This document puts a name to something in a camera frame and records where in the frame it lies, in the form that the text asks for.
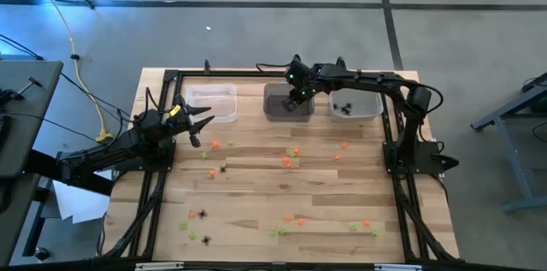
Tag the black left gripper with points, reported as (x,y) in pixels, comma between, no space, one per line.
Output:
(184,123)

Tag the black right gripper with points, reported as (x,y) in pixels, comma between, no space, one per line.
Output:
(301,80)

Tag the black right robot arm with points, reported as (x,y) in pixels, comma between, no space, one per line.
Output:
(363,80)

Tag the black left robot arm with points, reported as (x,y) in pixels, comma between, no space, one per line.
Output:
(107,155)

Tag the grey translucent plastic bin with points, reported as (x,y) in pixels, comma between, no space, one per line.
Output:
(278,113)

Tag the clear plastic bin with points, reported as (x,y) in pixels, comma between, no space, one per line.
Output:
(211,102)

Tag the yellow tape tag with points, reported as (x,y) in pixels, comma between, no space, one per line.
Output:
(175,110)

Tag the black table clamp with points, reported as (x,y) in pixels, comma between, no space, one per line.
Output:
(207,65)
(340,60)

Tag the white plastic bin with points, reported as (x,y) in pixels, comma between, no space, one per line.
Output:
(363,110)

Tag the black stand beam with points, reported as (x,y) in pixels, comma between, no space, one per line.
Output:
(72,174)

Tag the white paper sheets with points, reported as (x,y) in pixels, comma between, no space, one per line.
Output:
(81,207)

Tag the grey desk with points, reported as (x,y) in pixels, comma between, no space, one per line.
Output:
(30,134)

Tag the black tool on desk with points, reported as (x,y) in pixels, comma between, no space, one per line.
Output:
(7,96)

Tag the black caster wheel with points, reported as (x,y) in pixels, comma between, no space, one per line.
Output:
(40,254)

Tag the black aluminium table frame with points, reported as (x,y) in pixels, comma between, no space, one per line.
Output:
(235,73)

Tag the white frame bracket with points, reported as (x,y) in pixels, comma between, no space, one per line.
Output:
(159,266)
(397,267)

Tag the blue-grey table frame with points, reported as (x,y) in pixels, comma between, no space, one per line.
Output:
(514,164)

